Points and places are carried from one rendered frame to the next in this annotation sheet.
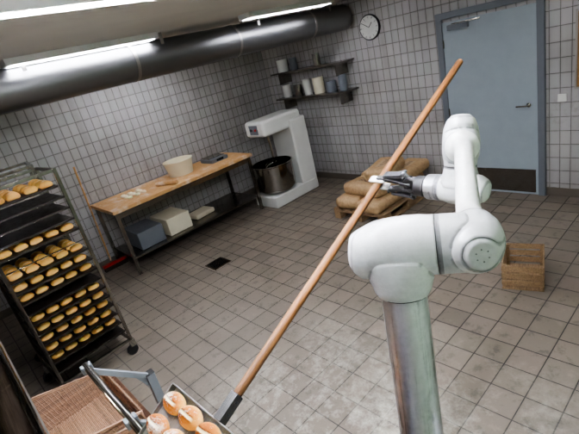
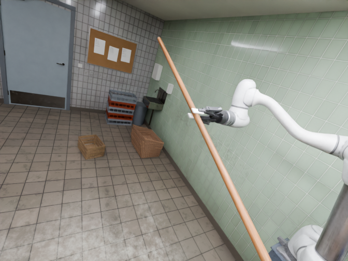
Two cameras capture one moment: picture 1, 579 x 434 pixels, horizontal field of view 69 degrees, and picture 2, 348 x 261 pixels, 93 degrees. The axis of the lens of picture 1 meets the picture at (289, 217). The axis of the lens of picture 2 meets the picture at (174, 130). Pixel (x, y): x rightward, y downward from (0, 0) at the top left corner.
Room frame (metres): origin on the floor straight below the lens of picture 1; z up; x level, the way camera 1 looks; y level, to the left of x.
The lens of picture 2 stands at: (1.56, 0.47, 1.88)
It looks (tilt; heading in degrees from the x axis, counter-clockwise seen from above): 23 degrees down; 274
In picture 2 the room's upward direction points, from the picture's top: 19 degrees clockwise
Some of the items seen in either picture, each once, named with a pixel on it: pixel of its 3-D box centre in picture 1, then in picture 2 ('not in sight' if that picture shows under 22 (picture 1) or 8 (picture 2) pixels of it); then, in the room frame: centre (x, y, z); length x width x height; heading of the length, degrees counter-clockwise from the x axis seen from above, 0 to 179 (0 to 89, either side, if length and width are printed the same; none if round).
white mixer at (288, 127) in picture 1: (278, 157); not in sight; (6.59, -0.07, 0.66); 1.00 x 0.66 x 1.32; 129
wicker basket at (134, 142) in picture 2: not in sight; (144, 144); (2.24, -2.46, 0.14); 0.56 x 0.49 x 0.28; 135
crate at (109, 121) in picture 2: not in sight; (118, 118); (3.26, -3.28, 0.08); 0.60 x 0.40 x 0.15; 40
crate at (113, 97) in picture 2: not in sight; (122, 96); (3.26, -3.28, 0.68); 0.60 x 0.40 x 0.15; 39
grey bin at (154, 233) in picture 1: (144, 233); not in sight; (5.48, 1.97, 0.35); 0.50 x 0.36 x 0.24; 38
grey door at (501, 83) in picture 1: (489, 105); (38, 57); (4.79, -2.55, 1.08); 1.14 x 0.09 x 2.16; 39
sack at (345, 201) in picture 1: (358, 195); not in sight; (5.25, -0.96, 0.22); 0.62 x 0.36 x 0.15; 134
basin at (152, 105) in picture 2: not in sight; (151, 107); (2.49, -3.22, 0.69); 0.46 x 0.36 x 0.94; 129
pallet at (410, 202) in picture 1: (385, 198); not in sight; (5.28, -1.31, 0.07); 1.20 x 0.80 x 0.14; 129
